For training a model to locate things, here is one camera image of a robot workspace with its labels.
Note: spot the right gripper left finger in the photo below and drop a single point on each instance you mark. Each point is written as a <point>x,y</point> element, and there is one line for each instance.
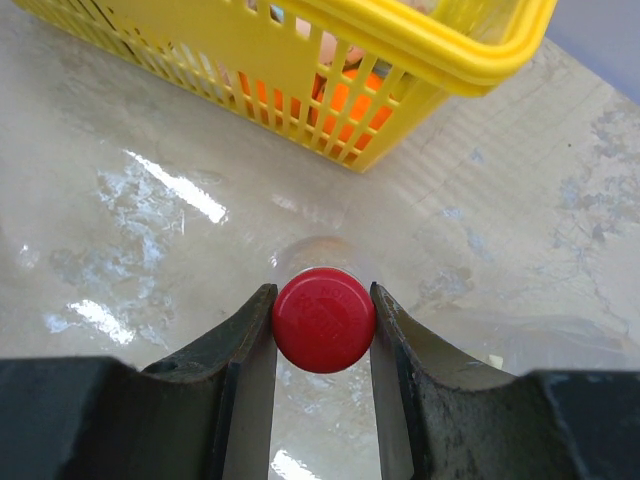
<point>203,412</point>

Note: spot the pink printed package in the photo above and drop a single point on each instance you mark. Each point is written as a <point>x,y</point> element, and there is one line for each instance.
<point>329,45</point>

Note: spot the red label water bottle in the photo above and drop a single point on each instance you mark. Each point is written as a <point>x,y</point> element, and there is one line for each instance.
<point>354,268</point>

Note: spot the red bottle cap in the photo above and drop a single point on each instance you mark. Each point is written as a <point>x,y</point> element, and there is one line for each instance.
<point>323,320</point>

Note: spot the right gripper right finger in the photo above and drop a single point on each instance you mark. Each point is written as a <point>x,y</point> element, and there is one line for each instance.
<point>441,414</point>

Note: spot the yellow plastic basket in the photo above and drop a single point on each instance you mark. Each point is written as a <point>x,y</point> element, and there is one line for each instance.
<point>345,79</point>

